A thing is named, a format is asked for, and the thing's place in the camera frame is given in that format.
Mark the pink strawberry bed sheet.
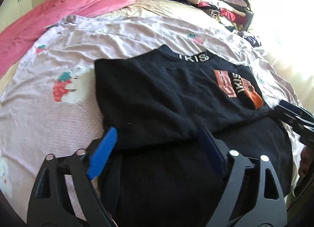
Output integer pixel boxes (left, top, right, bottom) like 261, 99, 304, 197
1, 15, 298, 219

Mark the pile of folded clothes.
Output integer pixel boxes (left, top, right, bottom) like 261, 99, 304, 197
186, 0, 254, 31

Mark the white wardrobe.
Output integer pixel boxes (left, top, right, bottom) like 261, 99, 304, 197
0, 0, 32, 31

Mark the pink quilt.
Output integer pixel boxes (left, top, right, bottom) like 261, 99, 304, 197
1, 0, 136, 76

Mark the black long-sleeve shirt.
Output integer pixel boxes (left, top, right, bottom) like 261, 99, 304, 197
95, 45, 293, 226

